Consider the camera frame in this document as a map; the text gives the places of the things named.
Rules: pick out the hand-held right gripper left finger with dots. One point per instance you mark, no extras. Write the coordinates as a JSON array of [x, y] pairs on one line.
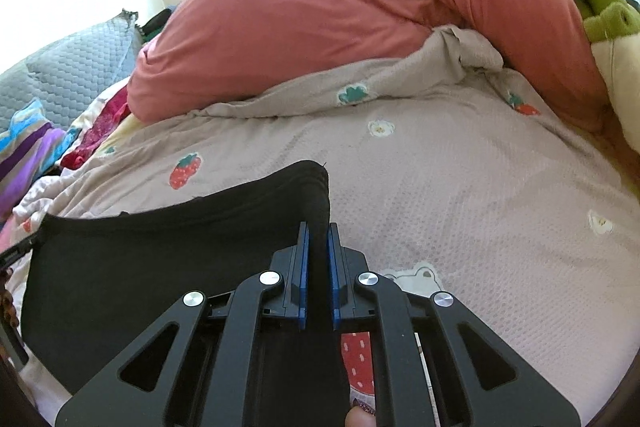
[[299, 287]]

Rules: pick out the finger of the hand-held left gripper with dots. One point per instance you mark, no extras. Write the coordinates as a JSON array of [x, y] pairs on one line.
[[17, 252]]

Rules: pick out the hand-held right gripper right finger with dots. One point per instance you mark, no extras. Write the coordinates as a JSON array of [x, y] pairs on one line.
[[334, 287]]

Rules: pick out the black garment with orange cuffs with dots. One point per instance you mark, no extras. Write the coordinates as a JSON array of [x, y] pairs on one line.
[[150, 257]]

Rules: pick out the purple striped cloth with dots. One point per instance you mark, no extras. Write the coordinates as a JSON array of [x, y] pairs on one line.
[[30, 152]]

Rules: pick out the person's foot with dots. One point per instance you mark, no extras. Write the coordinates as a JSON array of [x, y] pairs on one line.
[[360, 414]]

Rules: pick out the pink cartoon-print bedsheet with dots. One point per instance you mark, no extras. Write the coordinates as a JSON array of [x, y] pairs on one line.
[[450, 207]]

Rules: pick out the red cloth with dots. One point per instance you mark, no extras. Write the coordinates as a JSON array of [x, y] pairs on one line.
[[105, 122]]

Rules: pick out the grey quilted pillow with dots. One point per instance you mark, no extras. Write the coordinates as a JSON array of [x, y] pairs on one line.
[[75, 62]]

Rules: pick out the pink duvet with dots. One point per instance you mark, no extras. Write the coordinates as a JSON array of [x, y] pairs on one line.
[[300, 17]]

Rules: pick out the cream fleece sheet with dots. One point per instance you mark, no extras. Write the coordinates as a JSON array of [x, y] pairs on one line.
[[625, 77]]

